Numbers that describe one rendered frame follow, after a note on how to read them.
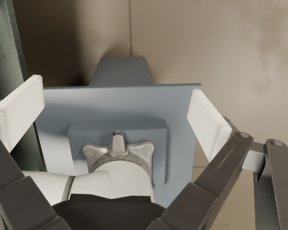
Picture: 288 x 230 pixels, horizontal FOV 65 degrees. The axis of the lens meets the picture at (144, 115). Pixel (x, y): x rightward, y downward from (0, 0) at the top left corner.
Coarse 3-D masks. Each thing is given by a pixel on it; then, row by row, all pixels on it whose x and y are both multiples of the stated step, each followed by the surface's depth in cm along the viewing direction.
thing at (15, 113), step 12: (24, 84) 16; (36, 84) 18; (12, 96) 14; (24, 96) 16; (36, 96) 18; (0, 108) 13; (12, 108) 14; (24, 108) 16; (36, 108) 18; (0, 120) 13; (12, 120) 14; (24, 120) 16; (0, 132) 13; (12, 132) 14; (24, 132) 16; (12, 144) 14
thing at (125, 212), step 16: (64, 208) 8; (80, 208) 8; (96, 208) 8; (112, 208) 8; (128, 208) 8; (144, 208) 8; (160, 208) 8; (80, 224) 7; (96, 224) 8; (112, 224) 8; (128, 224) 8; (144, 224) 8
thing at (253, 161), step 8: (232, 128) 16; (256, 144) 14; (264, 144) 14; (248, 152) 14; (256, 152) 13; (248, 160) 14; (256, 160) 14; (264, 160) 14; (248, 168) 14; (256, 168) 14
